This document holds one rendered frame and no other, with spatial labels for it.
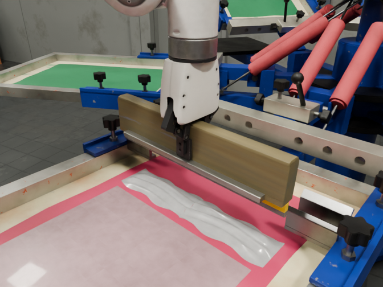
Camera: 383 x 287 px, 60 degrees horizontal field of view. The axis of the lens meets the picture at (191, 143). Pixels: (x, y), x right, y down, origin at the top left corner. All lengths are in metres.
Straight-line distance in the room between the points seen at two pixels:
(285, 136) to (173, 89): 0.39
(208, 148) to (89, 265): 0.26
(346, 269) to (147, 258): 0.29
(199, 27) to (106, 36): 4.49
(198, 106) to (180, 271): 0.26
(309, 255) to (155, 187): 0.32
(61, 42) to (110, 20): 1.08
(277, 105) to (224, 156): 0.37
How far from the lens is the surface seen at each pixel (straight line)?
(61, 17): 5.53
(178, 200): 0.67
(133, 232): 0.62
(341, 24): 1.20
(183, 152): 0.56
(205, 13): 0.49
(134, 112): 0.66
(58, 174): 0.75
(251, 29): 1.71
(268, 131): 0.84
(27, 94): 1.37
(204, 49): 0.50
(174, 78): 0.50
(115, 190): 0.72
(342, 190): 0.73
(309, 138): 0.79
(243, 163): 0.50
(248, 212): 0.66
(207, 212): 0.64
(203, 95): 0.53
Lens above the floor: 1.36
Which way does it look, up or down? 27 degrees down
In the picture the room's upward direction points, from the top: straight up
